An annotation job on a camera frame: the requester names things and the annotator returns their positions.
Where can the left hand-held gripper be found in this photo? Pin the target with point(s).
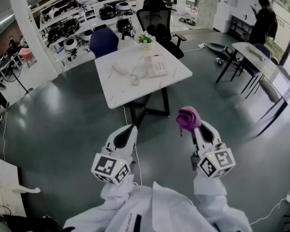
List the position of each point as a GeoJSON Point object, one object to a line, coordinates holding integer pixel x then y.
{"type": "Point", "coordinates": [111, 168]}

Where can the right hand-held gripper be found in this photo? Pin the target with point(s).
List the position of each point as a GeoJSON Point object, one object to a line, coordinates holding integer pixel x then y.
{"type": "Point", "coordinates": [215, 163]}

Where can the purple cloth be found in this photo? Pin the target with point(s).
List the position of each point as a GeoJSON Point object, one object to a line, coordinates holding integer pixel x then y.
{"type": "Point", "coordinates": [187, 120]}

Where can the white desk telephone base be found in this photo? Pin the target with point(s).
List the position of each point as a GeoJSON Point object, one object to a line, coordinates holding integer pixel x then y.
{"type": "Point", "coordinates": [157, 66]}

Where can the person's right forearm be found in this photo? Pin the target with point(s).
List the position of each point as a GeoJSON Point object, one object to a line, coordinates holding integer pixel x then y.
{"type": "Point", "coordinates": [207, 192]}

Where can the person's left forearm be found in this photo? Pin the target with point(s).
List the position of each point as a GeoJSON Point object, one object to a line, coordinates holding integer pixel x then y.
{"type": "Point", "coordinates": [116, 190]}

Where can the white telephone handset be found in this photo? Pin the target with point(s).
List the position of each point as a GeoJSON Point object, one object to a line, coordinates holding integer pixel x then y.
{"type": "Point", "coordinates": [119, 69]}

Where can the person's white coat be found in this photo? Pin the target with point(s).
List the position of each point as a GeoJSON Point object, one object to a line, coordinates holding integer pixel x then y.
{"type": "Point", "coordinates": [159, 209]}

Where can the small grey gadget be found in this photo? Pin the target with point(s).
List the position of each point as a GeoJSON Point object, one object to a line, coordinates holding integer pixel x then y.
{"type": "Point", "coordinates": [220, 61]}

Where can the grey cushioned chair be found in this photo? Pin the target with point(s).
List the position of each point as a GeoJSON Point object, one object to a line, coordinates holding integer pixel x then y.
{"type": "Point", "coordinates": [269, 91]}

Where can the white power strip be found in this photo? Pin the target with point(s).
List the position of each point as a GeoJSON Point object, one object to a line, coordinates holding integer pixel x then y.
{"type": "Point", "coordinates": [201, 45]}

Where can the white side table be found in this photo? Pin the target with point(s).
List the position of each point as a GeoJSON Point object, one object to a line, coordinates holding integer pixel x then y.
{"type": "Point", "coordinates": [246, 51]}

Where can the potted flower plant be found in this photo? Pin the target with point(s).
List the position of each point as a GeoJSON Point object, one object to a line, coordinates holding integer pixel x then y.
{"type": "Point", "coordinates": [146, 45]}

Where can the white rectangular tray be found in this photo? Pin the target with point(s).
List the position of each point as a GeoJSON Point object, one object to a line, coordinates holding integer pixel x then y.
{"type": "Point", "coordinates": [256, 52]}

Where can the blue chair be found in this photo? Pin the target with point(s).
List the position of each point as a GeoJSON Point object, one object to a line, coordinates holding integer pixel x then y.
{"type": "Point", "coordinates": [104, 42]}

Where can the black mesh office chair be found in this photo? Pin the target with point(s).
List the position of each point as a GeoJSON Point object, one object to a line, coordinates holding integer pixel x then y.
{"type": "Point", "coordinates": [164, 35]}

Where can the black metal rack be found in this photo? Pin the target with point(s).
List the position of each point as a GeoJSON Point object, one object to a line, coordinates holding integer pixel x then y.
{"type": "Point", "coordinates": [240, 28]}

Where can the white box cabinet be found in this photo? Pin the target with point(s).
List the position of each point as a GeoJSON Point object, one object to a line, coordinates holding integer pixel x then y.
{"type": "Point", "coordinates": [222, 16]}

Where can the group of round black-white devices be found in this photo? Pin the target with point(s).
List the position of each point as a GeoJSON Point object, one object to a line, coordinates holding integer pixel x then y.
{"type": "Point", "coordinates": [71, 26]}

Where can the pink chair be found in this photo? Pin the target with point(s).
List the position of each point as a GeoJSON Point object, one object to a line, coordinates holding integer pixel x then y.
{"type": "Point", "coordinates": [26, 54]}

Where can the black standing fan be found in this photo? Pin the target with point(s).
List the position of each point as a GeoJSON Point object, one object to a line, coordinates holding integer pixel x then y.
{"type": "Point", "coordinates": [12, 71]}

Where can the white locker cabinet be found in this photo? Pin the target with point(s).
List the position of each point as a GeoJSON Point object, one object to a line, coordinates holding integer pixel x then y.
{"type": "Point", "coordinates": [209, 6]}

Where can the white shelf rack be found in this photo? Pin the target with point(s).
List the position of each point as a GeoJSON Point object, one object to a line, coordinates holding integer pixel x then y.
{"type": "Point", "coordinates": [70, 12]}

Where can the black table frame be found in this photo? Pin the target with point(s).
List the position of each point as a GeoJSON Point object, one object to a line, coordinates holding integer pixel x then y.
{"type": "Point", "coordinates": [165, 100]}

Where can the black mechanical frame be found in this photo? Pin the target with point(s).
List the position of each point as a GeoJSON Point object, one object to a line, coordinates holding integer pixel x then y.
{"type": "Point", "coordinates": [220, 47]}

